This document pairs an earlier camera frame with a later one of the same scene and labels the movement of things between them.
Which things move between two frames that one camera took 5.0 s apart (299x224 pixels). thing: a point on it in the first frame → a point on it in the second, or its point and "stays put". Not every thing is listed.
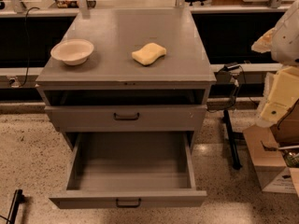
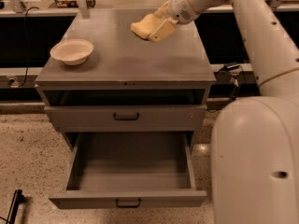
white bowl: (73, 51) stays put
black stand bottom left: (17, 201) stays put
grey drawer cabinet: (129, 89) stays put
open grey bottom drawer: (131, 170) stays put
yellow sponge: (149, 54) → (147, 25)
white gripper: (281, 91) → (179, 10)
